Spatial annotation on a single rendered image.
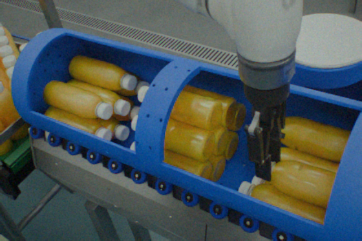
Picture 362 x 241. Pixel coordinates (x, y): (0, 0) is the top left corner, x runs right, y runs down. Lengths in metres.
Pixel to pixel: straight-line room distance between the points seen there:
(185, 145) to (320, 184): 0.28
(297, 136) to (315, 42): 0.49
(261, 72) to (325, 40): 0.70
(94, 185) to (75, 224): 1.08
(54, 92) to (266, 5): 0.70
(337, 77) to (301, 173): 0.49
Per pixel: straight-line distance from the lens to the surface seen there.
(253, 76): 0.68
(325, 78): 1.27
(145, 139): 0.91
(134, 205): 1.18
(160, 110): 0.89
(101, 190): 1.24
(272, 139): 0.85
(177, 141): 0.94
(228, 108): 0.98
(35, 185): 2.58
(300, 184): 0.84
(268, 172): 0.85
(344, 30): 1.40
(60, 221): 2.36
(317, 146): 0.90
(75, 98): 1.11
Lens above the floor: 1.78
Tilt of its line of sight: 40 degrees down
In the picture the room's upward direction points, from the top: 11 degrees counter-clockwise
